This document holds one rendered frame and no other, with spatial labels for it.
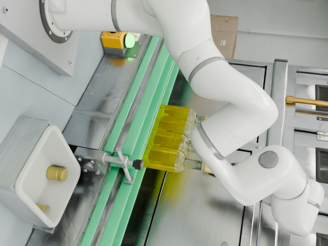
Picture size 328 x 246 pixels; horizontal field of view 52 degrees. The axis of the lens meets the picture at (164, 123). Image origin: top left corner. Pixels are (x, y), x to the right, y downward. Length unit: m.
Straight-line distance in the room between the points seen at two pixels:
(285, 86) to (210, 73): 0.86
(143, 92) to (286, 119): 0.59
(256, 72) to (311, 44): 5.03
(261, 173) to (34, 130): 0.49
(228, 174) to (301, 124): 0.74
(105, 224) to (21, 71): 0.45
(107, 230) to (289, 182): 0.49
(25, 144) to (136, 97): 0.41
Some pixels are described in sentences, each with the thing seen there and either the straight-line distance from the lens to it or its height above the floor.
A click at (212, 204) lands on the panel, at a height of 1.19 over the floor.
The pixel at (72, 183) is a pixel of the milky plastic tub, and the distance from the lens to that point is 0.94.
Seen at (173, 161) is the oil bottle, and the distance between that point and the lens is 1.02.
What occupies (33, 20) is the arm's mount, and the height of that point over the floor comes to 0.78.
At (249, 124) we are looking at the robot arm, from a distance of 0.63.
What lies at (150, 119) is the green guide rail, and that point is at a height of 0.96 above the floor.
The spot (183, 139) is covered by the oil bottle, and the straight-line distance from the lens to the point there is 1.06.
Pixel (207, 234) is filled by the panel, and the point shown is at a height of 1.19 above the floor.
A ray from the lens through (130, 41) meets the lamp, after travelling 1.15.
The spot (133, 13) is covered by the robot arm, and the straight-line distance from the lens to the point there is 0.77.
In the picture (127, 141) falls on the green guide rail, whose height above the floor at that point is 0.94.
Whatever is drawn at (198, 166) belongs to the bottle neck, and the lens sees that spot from 1.03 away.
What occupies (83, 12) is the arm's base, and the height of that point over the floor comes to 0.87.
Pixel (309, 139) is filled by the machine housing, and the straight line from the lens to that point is 1.36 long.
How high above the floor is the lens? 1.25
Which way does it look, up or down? 13 degrees down
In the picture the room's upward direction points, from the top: 99 degrees clockwise
